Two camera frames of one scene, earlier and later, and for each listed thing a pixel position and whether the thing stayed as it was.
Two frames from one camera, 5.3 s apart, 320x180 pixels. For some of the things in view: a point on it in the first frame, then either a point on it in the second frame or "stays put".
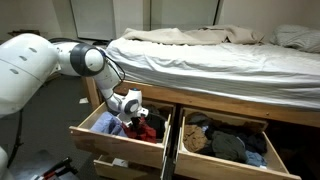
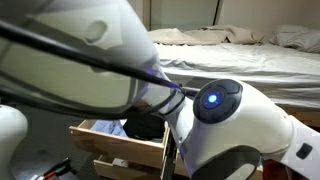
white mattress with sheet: [257, 72] stays put
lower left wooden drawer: [106, 170] stays put
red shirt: [140, 131] to [274, 170]
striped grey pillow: [298, 37] stays put
